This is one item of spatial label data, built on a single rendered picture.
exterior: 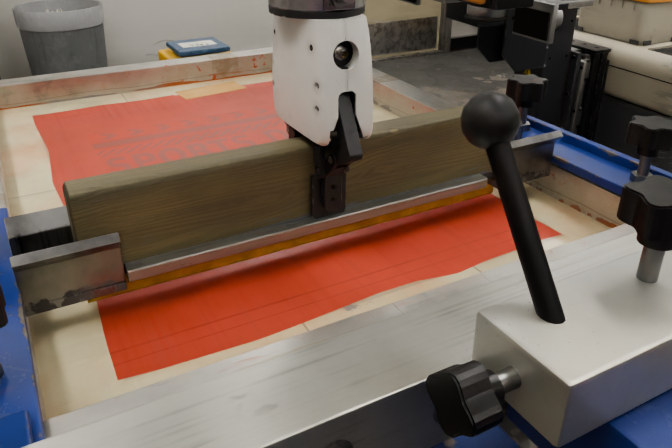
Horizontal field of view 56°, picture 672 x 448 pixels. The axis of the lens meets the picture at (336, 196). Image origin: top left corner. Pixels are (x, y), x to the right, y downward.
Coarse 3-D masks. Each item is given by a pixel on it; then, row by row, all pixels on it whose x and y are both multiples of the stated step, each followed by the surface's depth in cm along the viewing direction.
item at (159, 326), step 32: (64, 128) 86; (96, 128) 86; (128, 128) 86; (64, 160) 76; (96, 160) 76; (288, 256) 56; (320, 256) 56; (160, 288) 52; (192, 288) 52; (224, 288) 52; (256, 288) 52; (288, 288) 52; (320, 288) 52; (352, 288) 52; (128, 320) 48; (160, 320) 48; (192, 320) 48; (224, 320) 48; (256, 320) 48; (288, 320) 48; (128, 352) 45; (160, 352) 45; (192, 352) 45
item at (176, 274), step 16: (480, 192) 65; (416, 208) 62; (432, 208) 63; (352, 224) 59; (368, 224) 60; (288, 240) 56; (304, 240) 57; (240, 256) 54; (256, 256) 55; (176, 272) 52; (192, 272) 52; (128, 288) 50
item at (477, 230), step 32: (224, 96) 98; (256, 96) 98; (384, 224) 62; (416, 224) 62; (448, 224) 62; (480, 224) 62; (352, 256) 56; (384, 256) 56; (416, 256) 56; (448, 256) 56; (480, 256) 56; (384, 288) 52
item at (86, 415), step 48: (0, 96) 92; (48, 96) 95; (96, 96) 98; (384, 96) 92; (432, 96) 87; (0, 192) 60; (576, 192) 64; (576, 240) 52; (336, 336) 41; (192, 384) 37; (48, 432) 34
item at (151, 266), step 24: (408, 192) 59; (432, 192) 59; (456, 192) 60; (312, 216) 55; (336, 216) 55; (360, 216) 56; (216, 240) 51; (240, 240) 51; (264, 240) 52; (144, 264) 48; (168, 264) 48; (192, 264) 49
